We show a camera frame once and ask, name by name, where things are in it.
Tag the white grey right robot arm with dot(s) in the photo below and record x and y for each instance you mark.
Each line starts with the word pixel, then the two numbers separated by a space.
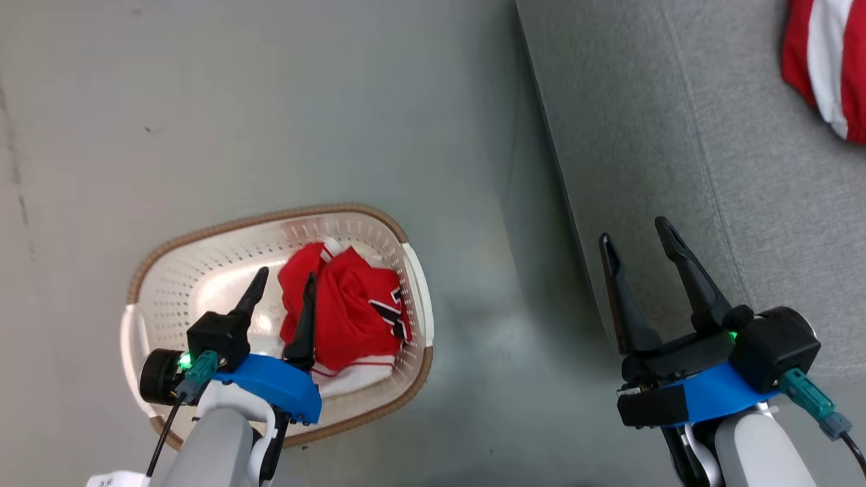
pixel 751 453

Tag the white paper label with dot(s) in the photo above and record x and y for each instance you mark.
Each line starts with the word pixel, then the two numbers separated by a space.
pixel 118 480

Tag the red white striped garment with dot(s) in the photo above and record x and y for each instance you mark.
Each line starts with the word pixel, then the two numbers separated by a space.
pixel 832 61

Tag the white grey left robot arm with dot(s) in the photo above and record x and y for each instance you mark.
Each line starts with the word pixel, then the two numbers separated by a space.
pixel 203 446

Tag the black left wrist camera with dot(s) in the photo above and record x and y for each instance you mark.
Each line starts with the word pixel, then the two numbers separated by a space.
pixel 216 338

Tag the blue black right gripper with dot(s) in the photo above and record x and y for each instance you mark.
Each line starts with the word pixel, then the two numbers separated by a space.
pixel 703 392

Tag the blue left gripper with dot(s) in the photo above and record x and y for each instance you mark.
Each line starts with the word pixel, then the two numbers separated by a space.
pixel 284 389

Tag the red jersey with black print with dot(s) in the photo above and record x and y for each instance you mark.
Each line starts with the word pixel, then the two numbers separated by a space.
pixel 352 311

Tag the teal right camera connector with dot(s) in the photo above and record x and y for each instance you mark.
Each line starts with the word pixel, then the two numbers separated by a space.
pixel 812 402

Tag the teal camera connector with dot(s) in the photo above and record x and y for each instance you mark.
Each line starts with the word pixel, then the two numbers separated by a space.
pixel 812 402
pixel 197 372

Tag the grey fabric sofa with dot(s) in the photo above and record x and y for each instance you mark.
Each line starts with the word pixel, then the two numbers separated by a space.
pixel 676 169

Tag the teal left camera connector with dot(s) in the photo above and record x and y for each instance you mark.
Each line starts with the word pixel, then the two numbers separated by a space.
pixel 197 372

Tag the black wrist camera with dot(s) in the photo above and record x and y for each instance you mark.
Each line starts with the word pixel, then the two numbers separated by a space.
pixel 216 338
pixel 778 345

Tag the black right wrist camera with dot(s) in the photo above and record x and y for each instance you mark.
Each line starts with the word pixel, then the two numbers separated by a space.
pixel 778 345

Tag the beige perforated laundry basket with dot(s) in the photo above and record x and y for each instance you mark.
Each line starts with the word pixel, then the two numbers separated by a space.
pixel 203 270

